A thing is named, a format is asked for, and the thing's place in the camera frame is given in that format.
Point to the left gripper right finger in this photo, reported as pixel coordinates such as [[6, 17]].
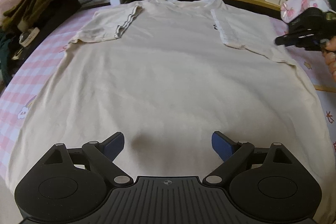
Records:
[[234, 156]]

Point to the pink white bunny plush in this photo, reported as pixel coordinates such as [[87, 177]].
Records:
[[290, 9]]

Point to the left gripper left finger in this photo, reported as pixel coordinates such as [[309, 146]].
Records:
[[101, 156]]

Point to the beige strap wristwatch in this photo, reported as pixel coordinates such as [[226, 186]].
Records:
[[27, 37]]

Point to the dark green garment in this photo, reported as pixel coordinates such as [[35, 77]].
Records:
[[7, 40]]

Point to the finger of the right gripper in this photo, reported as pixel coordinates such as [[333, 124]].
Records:
[[296, 39]]

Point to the black yamaha keyboard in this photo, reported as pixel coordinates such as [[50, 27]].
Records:
[[17, 46]]

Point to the pink checkered desk mat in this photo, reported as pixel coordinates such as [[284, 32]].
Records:
[[19, 95]]

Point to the beige t-shirt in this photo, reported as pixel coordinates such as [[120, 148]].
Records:
[[167, 74]]

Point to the person right hand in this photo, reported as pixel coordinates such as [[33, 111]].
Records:
[[329, 56]]

